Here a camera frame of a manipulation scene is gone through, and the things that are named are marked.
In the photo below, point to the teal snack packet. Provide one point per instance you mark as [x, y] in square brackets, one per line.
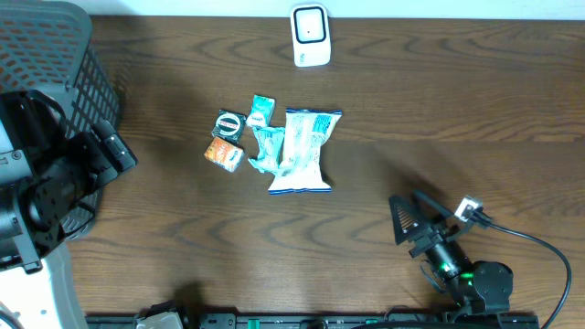
[270, 141]

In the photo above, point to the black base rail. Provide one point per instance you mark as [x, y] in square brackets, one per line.
[332, 321]

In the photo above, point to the orange juice carton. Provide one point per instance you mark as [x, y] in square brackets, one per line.
[224, 154]

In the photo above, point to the white blue snack bag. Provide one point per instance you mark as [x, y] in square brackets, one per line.
[306, 131]

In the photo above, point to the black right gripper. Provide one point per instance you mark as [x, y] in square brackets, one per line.
[416, 232]

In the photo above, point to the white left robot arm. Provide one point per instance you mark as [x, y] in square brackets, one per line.
[45, 175]

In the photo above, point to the dark green round-label packet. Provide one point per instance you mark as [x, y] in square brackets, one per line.
[229, 126]

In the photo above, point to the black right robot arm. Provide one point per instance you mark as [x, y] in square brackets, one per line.
[479, 288]

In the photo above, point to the grey plastic mesh basket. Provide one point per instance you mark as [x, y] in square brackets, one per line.
[45, 46]

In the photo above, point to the teal white drink carton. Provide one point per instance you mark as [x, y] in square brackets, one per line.
[261, 111]

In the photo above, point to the white barcode scanner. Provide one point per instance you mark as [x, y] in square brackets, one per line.
[310, 35]

